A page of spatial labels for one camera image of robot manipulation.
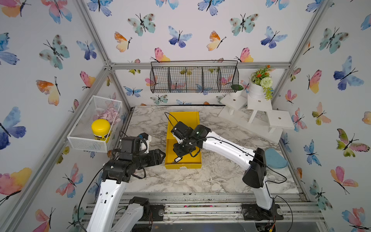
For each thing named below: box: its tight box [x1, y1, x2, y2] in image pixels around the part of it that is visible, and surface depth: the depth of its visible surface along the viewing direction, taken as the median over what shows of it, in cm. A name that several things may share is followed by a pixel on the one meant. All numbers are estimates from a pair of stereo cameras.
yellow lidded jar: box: [91, 118, 112, 142], surface depth 65 cm
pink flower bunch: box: [97, 107, 121, 125], surface depth 71 cm
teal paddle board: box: [264, 147, 289, 169], surface depth 95 cm
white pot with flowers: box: [248, 64, 276, 101], surface depth 88 cm
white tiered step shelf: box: [217, 94, 296, 145], surface depth 104 cm
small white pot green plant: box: [229, 84, 244, 98], surface depth 104 cm
